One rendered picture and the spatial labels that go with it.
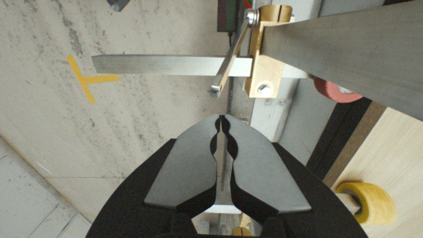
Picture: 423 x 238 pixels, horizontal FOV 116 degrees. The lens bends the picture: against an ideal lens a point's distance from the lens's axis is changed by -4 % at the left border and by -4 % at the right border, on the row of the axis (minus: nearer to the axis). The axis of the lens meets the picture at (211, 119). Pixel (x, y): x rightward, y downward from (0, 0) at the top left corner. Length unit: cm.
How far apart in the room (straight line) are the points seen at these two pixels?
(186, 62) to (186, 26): 88
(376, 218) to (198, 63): 43
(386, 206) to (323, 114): 21
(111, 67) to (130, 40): 97
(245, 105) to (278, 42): 30
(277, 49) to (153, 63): 19
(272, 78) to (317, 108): 25
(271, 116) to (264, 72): 36
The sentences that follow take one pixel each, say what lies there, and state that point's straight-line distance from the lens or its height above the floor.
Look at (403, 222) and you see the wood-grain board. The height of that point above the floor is 90.
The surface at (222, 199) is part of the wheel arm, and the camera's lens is 32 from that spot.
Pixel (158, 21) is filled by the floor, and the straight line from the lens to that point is 118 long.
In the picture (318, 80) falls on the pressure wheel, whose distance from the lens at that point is 28.
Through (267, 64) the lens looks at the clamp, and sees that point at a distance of 25.
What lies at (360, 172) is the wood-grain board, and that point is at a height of 90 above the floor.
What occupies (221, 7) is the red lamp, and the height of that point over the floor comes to 70.
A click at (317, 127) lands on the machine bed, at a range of 48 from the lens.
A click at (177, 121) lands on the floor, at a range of 135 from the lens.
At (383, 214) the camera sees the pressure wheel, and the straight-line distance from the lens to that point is 44.
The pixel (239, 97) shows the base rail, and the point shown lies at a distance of 45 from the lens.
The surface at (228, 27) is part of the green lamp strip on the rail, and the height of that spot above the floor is 70.
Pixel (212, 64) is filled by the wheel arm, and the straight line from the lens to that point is 25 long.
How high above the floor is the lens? 111
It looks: 60 degrees down
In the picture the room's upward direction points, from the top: 176 degrees counter-clockwise
